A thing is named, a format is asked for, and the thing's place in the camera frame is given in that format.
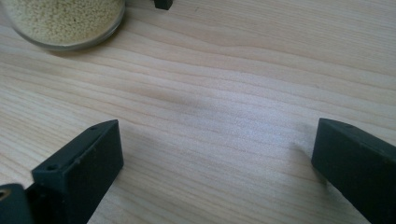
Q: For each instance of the glass jar of yellow granules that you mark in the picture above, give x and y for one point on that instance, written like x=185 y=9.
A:
x=62 y=21

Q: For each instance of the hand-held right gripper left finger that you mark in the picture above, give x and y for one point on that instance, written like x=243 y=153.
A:
x=81 y=168

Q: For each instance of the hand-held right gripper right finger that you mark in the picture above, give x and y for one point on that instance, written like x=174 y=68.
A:
x=358 y=168

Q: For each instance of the black metal rack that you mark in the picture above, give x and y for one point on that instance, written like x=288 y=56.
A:
x=163 y=3

